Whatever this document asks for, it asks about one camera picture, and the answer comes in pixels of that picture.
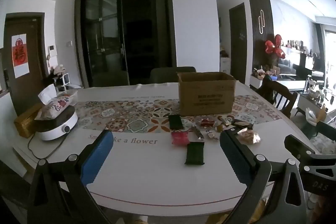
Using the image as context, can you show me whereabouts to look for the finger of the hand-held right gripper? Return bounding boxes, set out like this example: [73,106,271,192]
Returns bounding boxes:
[284,134,319,161]
[299,152,336,178]

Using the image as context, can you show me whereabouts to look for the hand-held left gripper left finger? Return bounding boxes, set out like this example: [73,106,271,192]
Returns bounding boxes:
[26,130,116,224]

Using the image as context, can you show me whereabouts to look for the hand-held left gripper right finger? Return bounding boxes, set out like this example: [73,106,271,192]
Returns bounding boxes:
[219,127,307,224]

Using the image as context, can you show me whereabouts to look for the black snack packet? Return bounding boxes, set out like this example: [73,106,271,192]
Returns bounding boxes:
[234,119,254,130]

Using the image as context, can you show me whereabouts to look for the brown cardboard box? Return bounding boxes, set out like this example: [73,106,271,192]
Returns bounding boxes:
[177,72,237,117]

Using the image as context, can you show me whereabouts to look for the dark green snack packet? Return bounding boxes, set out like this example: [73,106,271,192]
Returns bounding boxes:
[168,114,183,131]
[184,141,206,166]

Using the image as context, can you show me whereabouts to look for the red snack packet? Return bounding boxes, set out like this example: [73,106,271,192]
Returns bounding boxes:
[198,118,216,128]
[171,132,190,146]

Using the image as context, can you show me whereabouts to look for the white electric cooker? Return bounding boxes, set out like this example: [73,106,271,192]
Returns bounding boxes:
[33,106,79,141]

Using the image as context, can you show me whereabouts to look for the dark wooden chair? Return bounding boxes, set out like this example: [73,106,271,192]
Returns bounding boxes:
[259,77,298,119]

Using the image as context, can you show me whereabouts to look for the floral tissue box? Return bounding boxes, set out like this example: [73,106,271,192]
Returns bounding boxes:
[34,84,78,121]

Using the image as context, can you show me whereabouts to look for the grey sofa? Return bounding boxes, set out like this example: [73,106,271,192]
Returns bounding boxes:
[278,57,297,76]

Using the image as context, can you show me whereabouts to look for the golden box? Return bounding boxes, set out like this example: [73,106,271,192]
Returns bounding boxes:
[14,103,44,138]

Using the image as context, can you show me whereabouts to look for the red balloon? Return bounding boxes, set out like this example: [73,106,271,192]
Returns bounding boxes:
[265,34,286,58]

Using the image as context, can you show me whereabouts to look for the green chair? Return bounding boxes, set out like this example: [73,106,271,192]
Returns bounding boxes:
[150,67,197,84]

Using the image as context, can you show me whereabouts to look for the dark wooden door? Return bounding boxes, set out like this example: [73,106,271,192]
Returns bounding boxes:
[2,13,46,115]

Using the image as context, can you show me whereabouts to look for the dark interior door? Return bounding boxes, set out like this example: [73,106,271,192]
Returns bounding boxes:
[229,3,248,85]

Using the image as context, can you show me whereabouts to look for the red door poster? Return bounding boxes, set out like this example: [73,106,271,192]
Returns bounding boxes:
[12,34,28,79]

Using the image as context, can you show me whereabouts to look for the dark glass sliding doors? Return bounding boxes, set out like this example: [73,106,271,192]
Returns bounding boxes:
[75,0,176,88]

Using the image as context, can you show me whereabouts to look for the dark power cable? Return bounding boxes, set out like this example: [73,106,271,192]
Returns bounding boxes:
[27,133,66,161]

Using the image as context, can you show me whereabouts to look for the white wall ornament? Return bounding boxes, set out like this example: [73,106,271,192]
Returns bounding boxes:
[257,11,265,34]

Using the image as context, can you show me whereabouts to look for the dark slatted wall panel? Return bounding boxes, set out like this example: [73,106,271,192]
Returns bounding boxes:
[248,0,275,75]

